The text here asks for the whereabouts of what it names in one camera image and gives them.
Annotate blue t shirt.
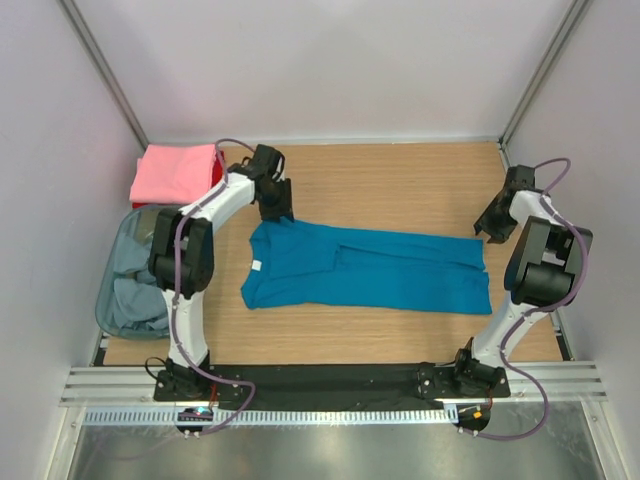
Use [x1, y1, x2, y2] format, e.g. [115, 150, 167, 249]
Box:
[241, 219, 492, 315]

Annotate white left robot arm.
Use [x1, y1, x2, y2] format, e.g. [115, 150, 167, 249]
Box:
[148, 144, 491, 400]

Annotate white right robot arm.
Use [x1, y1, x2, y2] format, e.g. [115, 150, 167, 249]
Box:
[450, 165, 593, 397]

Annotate red folded t shirt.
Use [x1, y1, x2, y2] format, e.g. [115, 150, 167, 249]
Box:
[131, 148, 226, 210]

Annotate pink folded t shirt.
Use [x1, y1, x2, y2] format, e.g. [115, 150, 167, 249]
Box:
[129, 143, 220, 206]

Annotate grey t shirt in basket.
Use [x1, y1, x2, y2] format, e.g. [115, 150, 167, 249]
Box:
[112, 234, 169, 334]

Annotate teal mesh laundry basket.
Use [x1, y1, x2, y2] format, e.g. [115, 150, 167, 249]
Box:
[95, 205, 169, 341]

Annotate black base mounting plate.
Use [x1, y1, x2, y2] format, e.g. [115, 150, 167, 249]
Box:
[153, 363, 510, 412]

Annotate aluminium frame rail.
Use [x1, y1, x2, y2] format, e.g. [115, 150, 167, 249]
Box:
[60, 361, 608, 406]

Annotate right aluminium corner post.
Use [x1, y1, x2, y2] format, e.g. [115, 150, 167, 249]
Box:
[498, 0, 593, 151]

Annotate aluminium corner post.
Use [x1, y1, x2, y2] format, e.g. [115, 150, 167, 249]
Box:
[498, 0, 593, 151]
[56, 0, 149, 149]

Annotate white slotted cable duct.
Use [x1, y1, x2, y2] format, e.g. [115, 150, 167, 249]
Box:
[84, 405, 458, 427]

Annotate left aluminium corner post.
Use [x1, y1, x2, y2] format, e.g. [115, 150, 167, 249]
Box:
[56, 0, 149, 149]

